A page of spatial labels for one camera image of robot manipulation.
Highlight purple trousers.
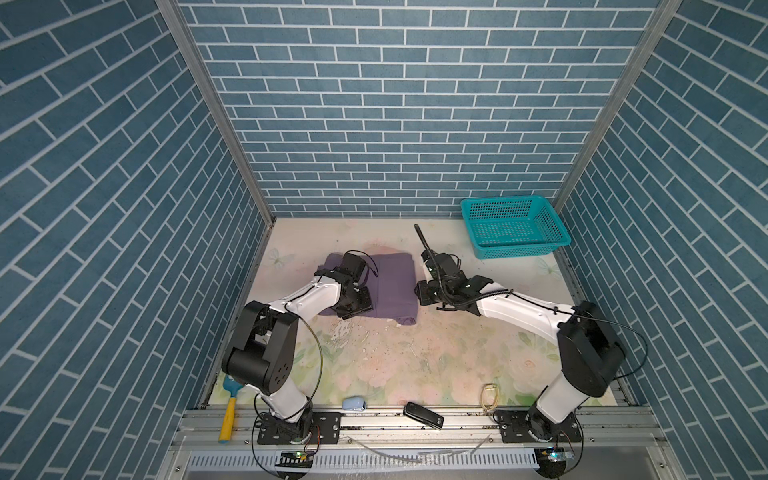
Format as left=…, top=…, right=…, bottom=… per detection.
left=316, top=250, right=418, bottom=326

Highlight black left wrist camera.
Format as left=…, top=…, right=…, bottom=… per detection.
left=338, top=252, right=368, bottom=283

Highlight white slotted cable duct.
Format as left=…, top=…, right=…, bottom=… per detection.
left=187, top=448, right=539, bottom=474

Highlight yellow handled blue tool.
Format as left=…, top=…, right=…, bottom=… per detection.
left=218, top=375, right=243, bottom=443

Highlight small light blue object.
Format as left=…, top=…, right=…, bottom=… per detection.
left=342, top=395, right=367, bottom=412

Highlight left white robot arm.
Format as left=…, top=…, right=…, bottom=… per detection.
left=221, top=268, right=372, bottom=423

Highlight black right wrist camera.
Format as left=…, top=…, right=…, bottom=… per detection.
left=421, top=249, right=460, bottom=280

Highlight teal perforated plastic basket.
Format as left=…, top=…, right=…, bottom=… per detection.
left=461, top=196, right=572, bottom=260

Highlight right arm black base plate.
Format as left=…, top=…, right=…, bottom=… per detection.
left=491, top=408, right=583, bottom=443

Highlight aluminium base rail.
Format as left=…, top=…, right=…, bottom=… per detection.
left=170, top=406, right=665, bottom=451

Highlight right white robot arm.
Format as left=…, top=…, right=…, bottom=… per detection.
left=414, top=276, right=626, bottom=442

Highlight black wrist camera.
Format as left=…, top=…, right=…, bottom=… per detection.
left=421, top=249, right=460, bottom=280
left=338, top=252, right=368, bottom=283

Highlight black remote control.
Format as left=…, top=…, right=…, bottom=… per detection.
left=403, top=402, right=444, bottom=429

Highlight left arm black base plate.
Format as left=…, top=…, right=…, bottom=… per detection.
left=255, top=410, right=342, bottom=445

